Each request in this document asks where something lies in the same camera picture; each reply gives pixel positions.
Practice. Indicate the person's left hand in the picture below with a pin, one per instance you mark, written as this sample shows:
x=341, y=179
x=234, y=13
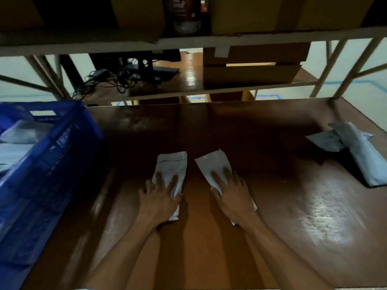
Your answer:
x=157, y=205

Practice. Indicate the person's right hand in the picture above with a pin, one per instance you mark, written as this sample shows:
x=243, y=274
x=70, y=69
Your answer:
x=234, y=202

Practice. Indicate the person's left little finger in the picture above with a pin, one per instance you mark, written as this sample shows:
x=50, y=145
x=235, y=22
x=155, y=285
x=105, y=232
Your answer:
x=141, y=196

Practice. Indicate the person's left thumb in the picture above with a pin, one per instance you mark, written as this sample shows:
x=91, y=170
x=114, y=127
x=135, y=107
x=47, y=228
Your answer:
x=179, y=197

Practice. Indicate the person's right middle finger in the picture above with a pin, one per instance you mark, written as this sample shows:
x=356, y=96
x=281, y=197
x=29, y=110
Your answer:
x=228, y=175

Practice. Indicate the person's right little finger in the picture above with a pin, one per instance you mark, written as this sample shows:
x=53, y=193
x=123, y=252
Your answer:
x=244, y=184

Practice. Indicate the person's right thumb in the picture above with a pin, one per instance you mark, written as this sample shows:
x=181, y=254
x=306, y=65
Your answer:
x=216, y=193

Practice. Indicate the person's left middle finger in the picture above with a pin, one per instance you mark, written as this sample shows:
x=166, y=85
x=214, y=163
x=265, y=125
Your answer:
x=159, y=181

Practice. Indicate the white paper packet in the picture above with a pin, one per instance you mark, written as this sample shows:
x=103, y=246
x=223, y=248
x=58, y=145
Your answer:
x=210, y=164
x=170, y=164

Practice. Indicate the person's right forearm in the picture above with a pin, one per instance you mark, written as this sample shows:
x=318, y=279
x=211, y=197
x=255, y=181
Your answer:
x=278, y=256

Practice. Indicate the person's left forearm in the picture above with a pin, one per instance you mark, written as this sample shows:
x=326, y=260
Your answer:
x=121, y=256

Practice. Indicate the light blue padded packet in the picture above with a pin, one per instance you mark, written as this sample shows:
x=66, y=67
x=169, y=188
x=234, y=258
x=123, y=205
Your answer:
x=364, y=157
x=27, y=131
x=325, y=141
x=13, y=155

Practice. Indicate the blue plastic crate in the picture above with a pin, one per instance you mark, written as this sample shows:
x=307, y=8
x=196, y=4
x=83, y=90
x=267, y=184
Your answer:
x=51, y=178

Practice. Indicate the black keyboard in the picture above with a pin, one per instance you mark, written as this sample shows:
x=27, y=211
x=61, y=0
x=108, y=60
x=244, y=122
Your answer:
x=164, y=70

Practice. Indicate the black power adapter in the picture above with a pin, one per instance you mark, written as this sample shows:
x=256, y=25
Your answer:
x=99, y=72

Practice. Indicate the taped flat cardboard box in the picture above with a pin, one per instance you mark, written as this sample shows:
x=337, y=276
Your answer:
x=260, y=53

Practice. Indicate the black computer monitor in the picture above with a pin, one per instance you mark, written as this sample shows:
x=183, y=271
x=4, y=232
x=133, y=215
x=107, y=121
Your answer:
x=133, y=57

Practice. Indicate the white metal shelf rack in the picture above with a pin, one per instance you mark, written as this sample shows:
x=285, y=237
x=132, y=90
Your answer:
x=187, y=42

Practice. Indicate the dark bottle with white label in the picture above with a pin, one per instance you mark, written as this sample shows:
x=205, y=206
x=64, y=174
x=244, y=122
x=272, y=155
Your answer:
x=186, y=15

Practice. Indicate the large brown cardboard box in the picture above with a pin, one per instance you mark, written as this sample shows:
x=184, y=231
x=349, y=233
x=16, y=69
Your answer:
x=272, y=12

